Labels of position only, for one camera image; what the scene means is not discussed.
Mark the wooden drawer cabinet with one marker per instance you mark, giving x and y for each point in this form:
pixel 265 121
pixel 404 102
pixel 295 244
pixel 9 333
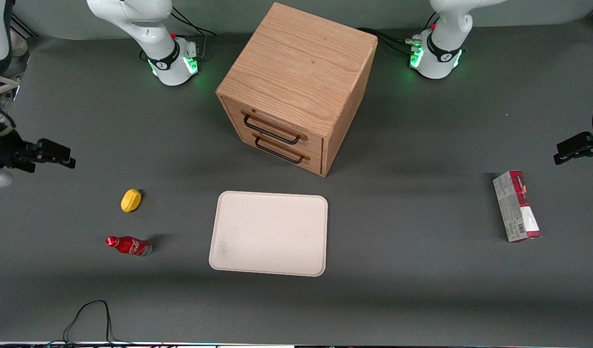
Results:
pixel 296 72

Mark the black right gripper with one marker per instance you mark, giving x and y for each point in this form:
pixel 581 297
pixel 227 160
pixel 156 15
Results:
pixel 7 151

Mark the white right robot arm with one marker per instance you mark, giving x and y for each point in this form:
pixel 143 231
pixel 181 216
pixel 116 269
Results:
pixel 149 34

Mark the yellow lemon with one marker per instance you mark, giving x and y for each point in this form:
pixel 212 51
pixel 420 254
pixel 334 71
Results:
pixel 130 200

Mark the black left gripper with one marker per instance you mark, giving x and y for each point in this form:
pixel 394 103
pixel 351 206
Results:
pixel 586 143

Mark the red and grey carton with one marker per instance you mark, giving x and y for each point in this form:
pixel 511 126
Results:
pixel 516 205

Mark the red coke bottle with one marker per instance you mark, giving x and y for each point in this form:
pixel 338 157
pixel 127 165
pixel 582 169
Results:
pixel 131 246

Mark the beige rectangular tray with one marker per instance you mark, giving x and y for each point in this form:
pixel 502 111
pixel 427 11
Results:
pixel 270 233

